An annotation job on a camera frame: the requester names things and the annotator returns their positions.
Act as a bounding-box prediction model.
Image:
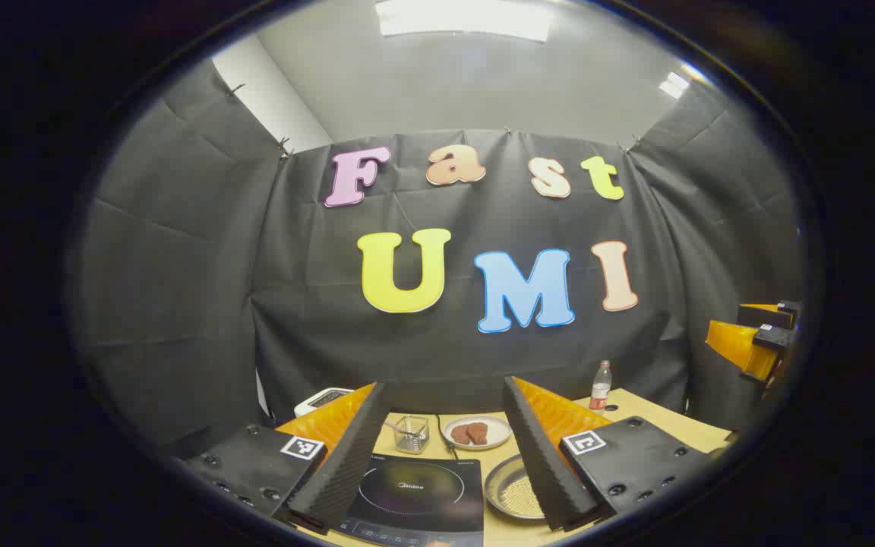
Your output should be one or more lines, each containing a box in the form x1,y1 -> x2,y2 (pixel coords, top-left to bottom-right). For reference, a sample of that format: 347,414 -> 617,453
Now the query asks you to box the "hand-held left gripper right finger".
502,376 -> 715,531

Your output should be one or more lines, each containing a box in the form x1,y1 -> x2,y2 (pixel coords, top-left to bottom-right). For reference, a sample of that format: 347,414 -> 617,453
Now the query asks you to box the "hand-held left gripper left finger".
179,382 -> 391,533

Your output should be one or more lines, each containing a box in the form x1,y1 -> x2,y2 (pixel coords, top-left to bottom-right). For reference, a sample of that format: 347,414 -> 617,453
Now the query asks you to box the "stainless steel pot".
485,454 -> 546,521

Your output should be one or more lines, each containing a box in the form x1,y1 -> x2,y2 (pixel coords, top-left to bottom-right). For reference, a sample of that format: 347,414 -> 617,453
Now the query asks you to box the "black induction cooktop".
339,454 -> 485,547

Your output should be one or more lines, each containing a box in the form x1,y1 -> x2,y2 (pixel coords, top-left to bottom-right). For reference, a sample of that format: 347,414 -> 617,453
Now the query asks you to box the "pile of yellow soybeans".
500,475 -> 545,519

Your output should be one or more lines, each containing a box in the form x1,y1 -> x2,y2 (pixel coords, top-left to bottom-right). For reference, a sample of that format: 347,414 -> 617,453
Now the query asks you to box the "white round plate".
441,415 -> 513,451

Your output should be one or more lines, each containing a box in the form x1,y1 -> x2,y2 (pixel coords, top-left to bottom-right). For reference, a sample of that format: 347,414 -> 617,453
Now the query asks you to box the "white toaster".
294,387 -> 355,417

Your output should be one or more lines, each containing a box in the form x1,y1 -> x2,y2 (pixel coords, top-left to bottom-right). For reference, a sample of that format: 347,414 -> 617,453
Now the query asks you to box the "clear bottle with red label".
589,360 -> 613,412

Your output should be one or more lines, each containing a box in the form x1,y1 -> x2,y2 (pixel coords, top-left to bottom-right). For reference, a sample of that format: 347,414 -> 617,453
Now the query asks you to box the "black backdrop cloth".
73,59 -> 807,457

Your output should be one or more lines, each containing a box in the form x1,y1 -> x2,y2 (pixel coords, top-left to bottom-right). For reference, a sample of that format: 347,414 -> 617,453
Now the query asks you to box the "long ceiling light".
375,0 -> 552,43

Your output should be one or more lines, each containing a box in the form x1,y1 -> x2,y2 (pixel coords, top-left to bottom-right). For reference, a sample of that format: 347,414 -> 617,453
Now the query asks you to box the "wire mesh basket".
393,415 -> 431,454

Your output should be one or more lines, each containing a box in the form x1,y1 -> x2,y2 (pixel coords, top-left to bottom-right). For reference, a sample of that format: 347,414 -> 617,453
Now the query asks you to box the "black power cable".
436,414 -> 460,460

